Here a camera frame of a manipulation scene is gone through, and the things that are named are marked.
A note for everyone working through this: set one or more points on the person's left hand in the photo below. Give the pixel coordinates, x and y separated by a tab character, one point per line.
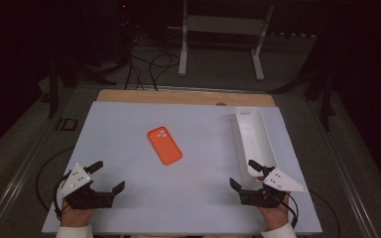
76	216

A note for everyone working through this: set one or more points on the black tripod stand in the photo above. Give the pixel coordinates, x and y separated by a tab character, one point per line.
53	92
325	99

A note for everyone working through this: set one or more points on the person's right hand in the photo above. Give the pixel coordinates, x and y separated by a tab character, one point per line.
278	216

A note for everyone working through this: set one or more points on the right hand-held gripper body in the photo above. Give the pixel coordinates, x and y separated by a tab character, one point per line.
264	198

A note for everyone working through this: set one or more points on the metal floor rail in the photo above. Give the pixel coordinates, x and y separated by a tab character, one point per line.
16	188
350	185

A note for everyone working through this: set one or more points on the pale blue board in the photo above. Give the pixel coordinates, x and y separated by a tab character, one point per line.
178	198

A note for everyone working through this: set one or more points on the white metal stand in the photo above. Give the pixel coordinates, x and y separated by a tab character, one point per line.
225	24

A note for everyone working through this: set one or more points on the long white plastic tray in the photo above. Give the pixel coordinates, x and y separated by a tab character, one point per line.
256	139

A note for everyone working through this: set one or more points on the orange phone case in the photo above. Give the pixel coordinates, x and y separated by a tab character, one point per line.
164	145

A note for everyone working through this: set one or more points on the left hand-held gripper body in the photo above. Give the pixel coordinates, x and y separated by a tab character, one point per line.
79	196

